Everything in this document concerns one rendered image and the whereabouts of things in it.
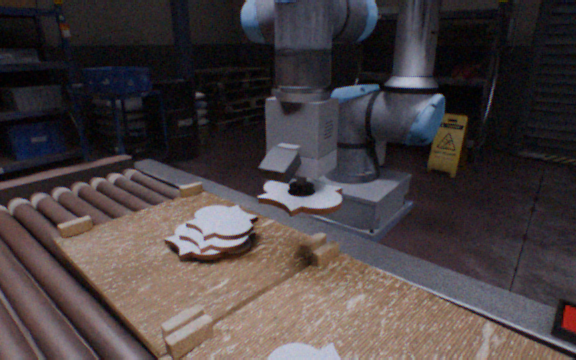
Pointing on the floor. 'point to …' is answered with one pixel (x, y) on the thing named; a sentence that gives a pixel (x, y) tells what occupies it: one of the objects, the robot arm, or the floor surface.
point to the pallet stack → (227, 104)
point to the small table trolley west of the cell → (118, 121)
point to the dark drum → (175, 115)
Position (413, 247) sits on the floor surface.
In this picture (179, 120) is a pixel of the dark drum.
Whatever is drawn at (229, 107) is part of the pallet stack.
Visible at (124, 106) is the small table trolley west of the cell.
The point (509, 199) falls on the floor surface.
